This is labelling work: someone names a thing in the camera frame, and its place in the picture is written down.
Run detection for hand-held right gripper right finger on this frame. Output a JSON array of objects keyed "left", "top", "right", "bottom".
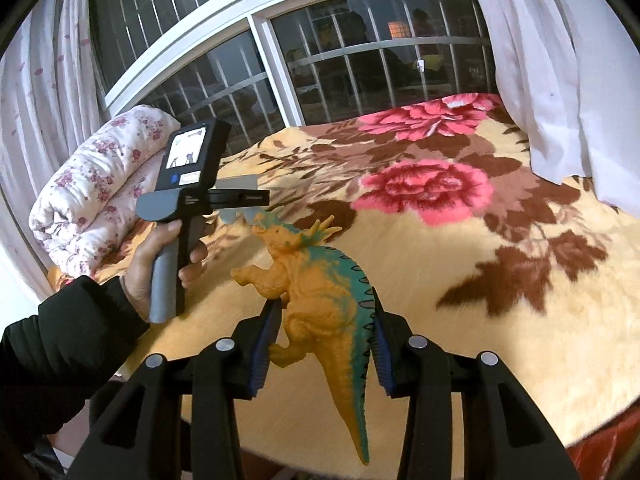
[{"left": 369, "top": 285, "right": 583, "bottom": 480}]

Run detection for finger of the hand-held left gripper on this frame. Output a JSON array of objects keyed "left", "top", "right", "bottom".
[
  {"left": 216, "top": 176, "right": 260, "bottom": 192},
  {"left": 218, "top": 207, "right": 257, "bottom": 226}
]

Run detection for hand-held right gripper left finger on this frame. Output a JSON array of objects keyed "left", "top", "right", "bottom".
[{"left": 65, "top": 300, "right": 283, "bottom": 480}]

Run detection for orange dinosaur toy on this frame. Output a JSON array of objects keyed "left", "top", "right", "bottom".
[{"left": 230, "top": 206, "right": 376, "bottom": 466}]

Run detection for person's left forearm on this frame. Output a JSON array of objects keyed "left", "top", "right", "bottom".
[{"left": 0, "top": 275, "right": 151, "bottom": 461}]

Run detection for person's left hand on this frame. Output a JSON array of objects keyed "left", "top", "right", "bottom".
[{"left": 122, "top": 220, "right": 208, "bottom": 321}]

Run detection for folded floral quilt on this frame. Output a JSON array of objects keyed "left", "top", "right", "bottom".
[{"left": 28, "top": 105, "right": 182, "bottom": 278}]

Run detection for sheer floral curtain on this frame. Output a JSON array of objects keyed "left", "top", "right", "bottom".
[{"left": 0, "top": 0, "right": 108, "bottom": 281}]

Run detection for window security bars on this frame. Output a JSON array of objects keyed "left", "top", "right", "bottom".
[{"left": 92, "top": 0, "right": 496, "bottom": 161}]

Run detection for red bed sheet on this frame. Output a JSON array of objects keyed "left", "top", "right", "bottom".
[{"left": 565, "top": 405, "right": 640, "bottom": 471}]

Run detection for white curtain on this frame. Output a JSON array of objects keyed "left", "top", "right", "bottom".
[{"left": 460, "top": 0, "right": 640, "bottom": 218}]

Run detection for white window frame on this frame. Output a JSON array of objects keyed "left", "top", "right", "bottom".
[{"left": 102, "top": 0, "right": 496, "bottom": 128}]

